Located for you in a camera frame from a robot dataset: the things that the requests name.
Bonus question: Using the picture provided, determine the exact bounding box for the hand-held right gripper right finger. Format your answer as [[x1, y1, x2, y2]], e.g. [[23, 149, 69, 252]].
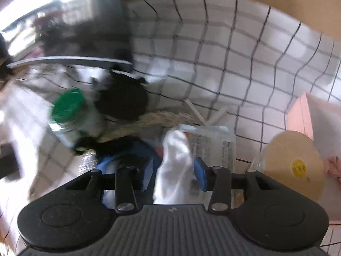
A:
[[194, 157, 280, 214]]

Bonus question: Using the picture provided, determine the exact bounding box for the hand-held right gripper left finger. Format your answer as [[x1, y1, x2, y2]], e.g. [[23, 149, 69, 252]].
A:
[[64, 157, 155, 214]]

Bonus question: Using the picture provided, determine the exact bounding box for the white cloth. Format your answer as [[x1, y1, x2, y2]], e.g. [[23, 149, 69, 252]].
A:
[[153, 129, 196, 206]]

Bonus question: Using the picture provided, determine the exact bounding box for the white wet wipes packet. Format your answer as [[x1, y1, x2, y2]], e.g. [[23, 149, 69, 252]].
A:
[[178, 124, 237, 191]]

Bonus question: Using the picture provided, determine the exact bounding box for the blue cloth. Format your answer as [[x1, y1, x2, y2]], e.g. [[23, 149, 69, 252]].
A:
[[97, 139, 160, 209]]

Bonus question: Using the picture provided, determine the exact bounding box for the black cloth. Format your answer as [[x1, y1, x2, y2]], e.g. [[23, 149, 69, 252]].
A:
[[74, 135, 139, 160]]

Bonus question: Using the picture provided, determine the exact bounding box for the black plush toy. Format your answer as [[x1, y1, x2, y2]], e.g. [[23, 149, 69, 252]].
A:
[[92, 69, 150, 121]]

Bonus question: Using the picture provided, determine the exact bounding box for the brown lid clear jar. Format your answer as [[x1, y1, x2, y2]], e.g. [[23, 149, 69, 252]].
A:
[[250, 131, 324, 202]]

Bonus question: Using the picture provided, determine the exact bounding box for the green lid glass jar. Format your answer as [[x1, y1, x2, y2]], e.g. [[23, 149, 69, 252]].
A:
[[48, 89, 105, 150]]

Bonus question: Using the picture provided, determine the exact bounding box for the pink box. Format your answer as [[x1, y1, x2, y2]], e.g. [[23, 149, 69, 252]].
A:
[[287, 92, 315, 140]]

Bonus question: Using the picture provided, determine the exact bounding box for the white checked sheet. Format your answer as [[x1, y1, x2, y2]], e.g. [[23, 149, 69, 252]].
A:
[[0, 0, 341, 256]]

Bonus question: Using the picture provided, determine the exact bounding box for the white paper sheet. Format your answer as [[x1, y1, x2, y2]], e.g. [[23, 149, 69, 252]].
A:
[[305, 92, 341, 161]]

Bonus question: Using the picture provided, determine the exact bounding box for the pink cloth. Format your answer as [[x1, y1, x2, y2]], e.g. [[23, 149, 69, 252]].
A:
[[328, 157, 341, 185]]

